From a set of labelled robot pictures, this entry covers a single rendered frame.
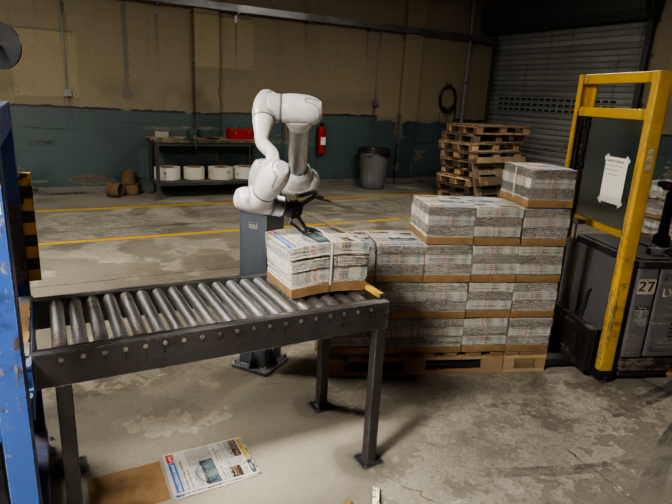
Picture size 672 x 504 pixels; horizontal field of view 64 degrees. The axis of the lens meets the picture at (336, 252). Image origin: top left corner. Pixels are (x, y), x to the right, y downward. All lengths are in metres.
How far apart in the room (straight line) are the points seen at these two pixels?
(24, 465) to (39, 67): 7.66
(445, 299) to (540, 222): 0.72
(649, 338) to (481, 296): 1.10
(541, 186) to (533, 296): 0.68
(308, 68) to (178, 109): 2.41
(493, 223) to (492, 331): 0.69
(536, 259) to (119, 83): 7.18
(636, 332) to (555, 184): 1.07
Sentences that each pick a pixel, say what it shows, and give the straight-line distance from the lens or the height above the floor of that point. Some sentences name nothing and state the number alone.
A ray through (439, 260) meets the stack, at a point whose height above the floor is 0.74.
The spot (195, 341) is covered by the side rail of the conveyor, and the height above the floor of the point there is 0.76.
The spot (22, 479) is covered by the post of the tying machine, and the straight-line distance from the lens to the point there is 1.95.
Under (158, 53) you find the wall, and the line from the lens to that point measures 9.31.
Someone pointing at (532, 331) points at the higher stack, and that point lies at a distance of 3.65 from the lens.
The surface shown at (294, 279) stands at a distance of 2.27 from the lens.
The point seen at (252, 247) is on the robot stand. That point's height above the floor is 0.77.
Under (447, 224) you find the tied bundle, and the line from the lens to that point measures 3.20.
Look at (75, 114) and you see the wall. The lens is 9.15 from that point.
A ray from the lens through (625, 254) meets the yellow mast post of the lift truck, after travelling 3.53.
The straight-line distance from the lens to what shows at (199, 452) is 2.75.
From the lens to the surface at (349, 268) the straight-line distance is 2.37.
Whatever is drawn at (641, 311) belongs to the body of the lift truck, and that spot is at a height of 0.47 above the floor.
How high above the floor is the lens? 1.63
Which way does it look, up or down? 16 degrees down
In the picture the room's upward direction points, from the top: 3 degrees clockwise
